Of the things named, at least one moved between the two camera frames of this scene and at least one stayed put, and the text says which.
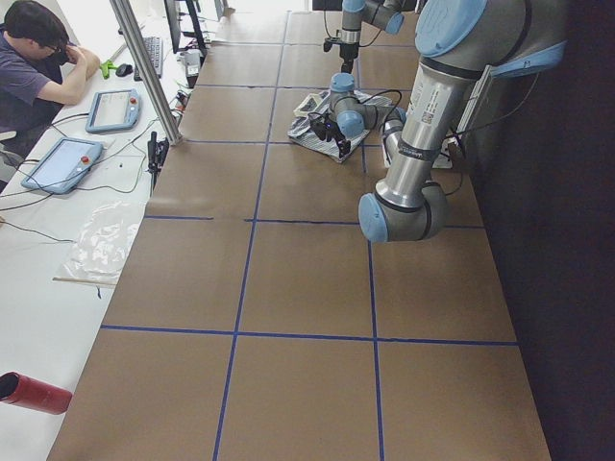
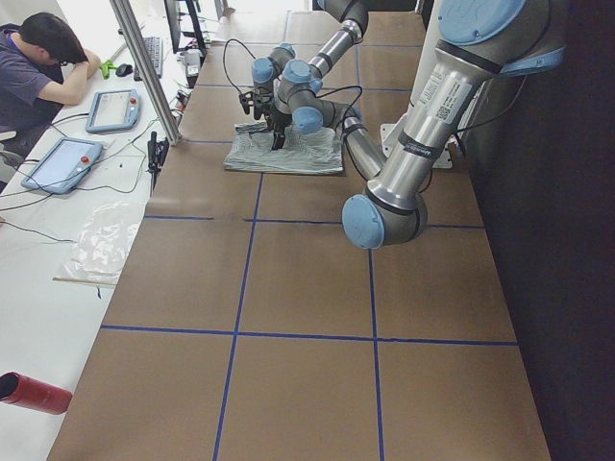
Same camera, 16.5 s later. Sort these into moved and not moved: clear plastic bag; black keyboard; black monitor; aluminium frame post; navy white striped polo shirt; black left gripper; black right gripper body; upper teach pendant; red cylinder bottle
Moved: black left gripper; navy white striped polo shirt; black right gripper body
Not moved: clear plastic bag; aluminium frame post; red cylinder bottle; upper teach pendant; black monitor; black keyboard
